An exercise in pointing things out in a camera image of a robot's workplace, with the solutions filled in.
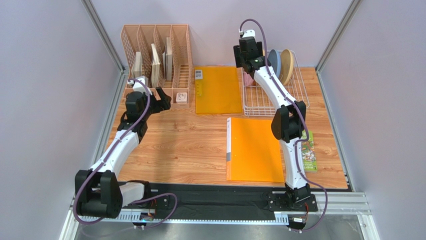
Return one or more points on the white power adapter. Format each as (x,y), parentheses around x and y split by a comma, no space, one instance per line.
(181,98)

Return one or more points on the translucent orange document folder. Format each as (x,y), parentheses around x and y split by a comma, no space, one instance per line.
(217,90)

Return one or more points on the beige book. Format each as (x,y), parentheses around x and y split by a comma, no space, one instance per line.
(137,69)
(155,67)
(168,59)

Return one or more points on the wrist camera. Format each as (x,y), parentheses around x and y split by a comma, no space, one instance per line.
(247,40)
(139,84)

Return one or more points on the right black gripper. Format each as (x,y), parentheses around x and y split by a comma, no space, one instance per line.
(237,55)

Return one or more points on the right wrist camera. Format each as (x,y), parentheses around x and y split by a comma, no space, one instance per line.
(247,40)

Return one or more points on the pink plate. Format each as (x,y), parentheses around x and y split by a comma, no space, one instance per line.
(248,81)

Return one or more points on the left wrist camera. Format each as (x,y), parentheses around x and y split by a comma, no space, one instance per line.
(139,84)

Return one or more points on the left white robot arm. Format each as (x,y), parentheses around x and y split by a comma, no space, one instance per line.
(97,190)

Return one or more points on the white wire dish rack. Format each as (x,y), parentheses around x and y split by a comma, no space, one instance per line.
(255,101)

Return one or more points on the orange ring binder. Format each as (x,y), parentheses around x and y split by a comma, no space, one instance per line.
(252,152)

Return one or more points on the aluminium front rail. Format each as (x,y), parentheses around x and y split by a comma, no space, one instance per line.
(345,215)

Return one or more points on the left aluminium frame post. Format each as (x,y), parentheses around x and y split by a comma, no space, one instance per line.
(97,22)

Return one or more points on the pink plastic file organizer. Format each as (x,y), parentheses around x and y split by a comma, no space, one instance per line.
(162,53)

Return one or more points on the right beige book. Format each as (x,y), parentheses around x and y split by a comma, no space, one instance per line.
(168,59)

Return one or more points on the green treehouse book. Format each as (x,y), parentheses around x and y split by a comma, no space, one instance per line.
(308,154)

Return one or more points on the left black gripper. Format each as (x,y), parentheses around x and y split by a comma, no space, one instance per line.
(163,104)

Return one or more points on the middle beige book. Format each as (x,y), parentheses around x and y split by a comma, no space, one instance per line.
(155,67)

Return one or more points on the right aluminium frame post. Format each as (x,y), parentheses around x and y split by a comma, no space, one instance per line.
(338,33)

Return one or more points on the blue grey plate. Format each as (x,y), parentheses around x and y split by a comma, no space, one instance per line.
(274,58)

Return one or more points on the left beige book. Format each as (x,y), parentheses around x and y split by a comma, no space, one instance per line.
(137,69)

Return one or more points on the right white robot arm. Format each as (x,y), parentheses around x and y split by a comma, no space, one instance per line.
(287,124)

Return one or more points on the tan wooden plate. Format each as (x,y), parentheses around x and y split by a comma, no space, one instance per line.
(287,66)

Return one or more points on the aluminium frame post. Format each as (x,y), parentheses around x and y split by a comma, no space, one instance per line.
(338,33)
(97,22)

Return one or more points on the black base mat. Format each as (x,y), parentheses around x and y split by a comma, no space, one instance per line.
(221,203)

